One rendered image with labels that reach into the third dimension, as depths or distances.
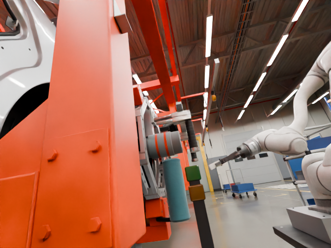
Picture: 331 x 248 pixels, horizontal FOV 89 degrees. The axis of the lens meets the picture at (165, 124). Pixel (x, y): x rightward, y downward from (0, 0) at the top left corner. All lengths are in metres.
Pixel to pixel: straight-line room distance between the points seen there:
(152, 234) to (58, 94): 0.73
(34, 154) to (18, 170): 0.04
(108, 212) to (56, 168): 0.14
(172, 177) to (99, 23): 0.62
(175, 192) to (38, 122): 0.56
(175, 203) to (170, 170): 0.14
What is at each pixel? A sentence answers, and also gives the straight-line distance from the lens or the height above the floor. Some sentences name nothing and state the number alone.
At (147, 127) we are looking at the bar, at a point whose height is 0.96.
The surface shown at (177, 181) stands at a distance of 0.78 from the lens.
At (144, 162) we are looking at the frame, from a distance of 0.72.
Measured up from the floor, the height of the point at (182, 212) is 0.51.
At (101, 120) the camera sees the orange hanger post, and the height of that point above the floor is 0.76.
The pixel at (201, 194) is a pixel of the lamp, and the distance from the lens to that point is 0.48.
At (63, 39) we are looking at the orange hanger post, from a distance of 0.57.
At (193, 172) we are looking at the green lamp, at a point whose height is 0.64.
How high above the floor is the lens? 0.61
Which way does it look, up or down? 21 degrees up
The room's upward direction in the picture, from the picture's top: 9 degrees counter-clockwise
